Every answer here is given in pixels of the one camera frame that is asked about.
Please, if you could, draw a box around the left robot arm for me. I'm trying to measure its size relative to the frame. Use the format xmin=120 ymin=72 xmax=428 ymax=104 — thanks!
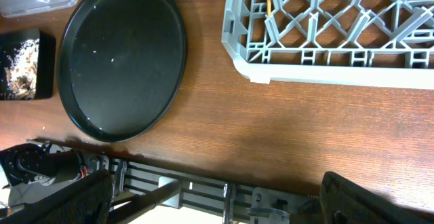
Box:
xmin=1 ymin=143 xmax=88 ymax=187

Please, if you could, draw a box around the black rectangular bin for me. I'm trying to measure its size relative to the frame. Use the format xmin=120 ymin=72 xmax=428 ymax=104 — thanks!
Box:
xmin=1 ymin=29 xmax=56 ymax=100

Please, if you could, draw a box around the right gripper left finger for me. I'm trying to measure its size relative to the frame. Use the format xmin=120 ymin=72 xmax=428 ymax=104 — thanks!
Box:
xmin=1 ymin=170 xmax=113 ymax=224

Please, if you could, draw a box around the round black tray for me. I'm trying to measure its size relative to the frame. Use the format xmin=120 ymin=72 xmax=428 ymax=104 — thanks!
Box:
xmin=56 ymin=0 xmax=187 ymax=143

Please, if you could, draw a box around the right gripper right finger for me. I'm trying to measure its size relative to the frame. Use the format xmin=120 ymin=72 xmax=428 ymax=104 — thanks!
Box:
xmin=319 ymin=171 xmax=429 ymax=224

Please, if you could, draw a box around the grey dishwasher rack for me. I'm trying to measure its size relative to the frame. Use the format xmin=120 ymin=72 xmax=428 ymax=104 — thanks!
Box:
xmin=221 ymin=0 xmax=433 ymax=90

